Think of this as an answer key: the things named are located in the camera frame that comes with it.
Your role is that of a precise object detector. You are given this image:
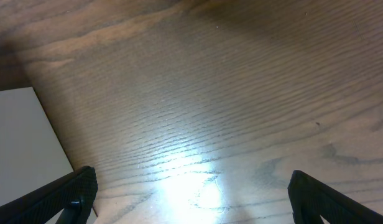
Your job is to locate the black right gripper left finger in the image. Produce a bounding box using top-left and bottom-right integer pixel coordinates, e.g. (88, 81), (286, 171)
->
(0, 166), (98, 224)

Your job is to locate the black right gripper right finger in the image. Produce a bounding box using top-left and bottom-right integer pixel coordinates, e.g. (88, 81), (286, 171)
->
(287, 170), (383, 224)

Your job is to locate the white cardboard box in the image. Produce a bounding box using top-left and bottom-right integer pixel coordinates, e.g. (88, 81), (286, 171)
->
(0, 86), (99, 224)

